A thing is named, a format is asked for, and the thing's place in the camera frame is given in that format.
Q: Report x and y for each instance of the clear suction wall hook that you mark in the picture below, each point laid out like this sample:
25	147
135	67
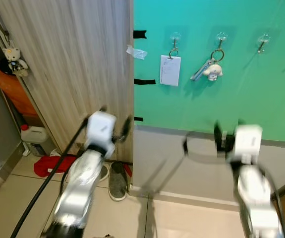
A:
221	37
175	38
263	39

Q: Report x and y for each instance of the white jug red cap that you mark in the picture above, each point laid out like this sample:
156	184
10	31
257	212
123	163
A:
35	139

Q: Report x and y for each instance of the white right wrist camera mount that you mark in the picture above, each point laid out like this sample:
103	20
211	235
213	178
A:
247	143

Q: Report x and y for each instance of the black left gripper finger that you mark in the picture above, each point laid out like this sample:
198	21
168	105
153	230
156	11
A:
128	128
102	108

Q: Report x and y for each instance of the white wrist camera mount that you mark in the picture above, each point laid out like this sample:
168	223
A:
247	143
101	129

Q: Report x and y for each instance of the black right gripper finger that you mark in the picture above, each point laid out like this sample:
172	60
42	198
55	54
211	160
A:
218	129
241	121

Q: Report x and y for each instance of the orange bag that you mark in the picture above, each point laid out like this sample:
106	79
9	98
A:
11	89

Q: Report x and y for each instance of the wood grain door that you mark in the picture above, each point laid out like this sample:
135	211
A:
73	64

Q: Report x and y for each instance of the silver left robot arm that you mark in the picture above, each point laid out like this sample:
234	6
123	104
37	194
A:
80	188

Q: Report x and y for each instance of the black tape strip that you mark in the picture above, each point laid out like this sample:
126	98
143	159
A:
144	81
138	119
139	34

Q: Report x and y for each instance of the red cloth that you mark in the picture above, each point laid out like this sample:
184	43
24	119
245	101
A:
48	166

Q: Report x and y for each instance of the white cat plush toy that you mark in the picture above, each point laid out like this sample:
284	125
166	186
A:
14	60

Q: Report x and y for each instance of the green backdrop sheet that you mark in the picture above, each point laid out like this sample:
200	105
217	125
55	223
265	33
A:
261	89

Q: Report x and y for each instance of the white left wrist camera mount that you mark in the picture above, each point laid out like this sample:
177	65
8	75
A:
101	129

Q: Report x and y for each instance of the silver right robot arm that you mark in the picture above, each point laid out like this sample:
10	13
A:
256	198

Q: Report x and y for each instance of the clear tape piece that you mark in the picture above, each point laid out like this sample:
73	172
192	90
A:
137	52

